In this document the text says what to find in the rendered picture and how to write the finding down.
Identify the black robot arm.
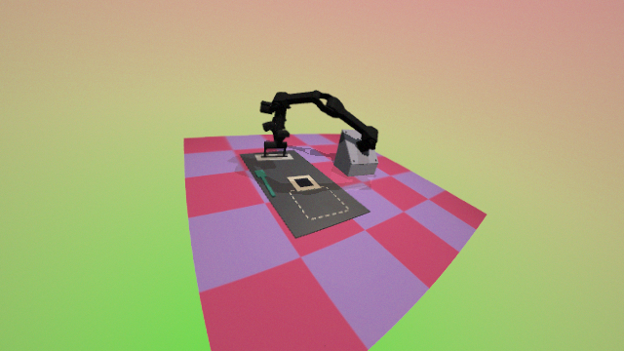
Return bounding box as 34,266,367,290
259,90,378,152

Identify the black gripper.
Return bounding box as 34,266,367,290
270,116,290,146

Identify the beige square tile with dark square center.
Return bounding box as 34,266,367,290
287,175,322,192

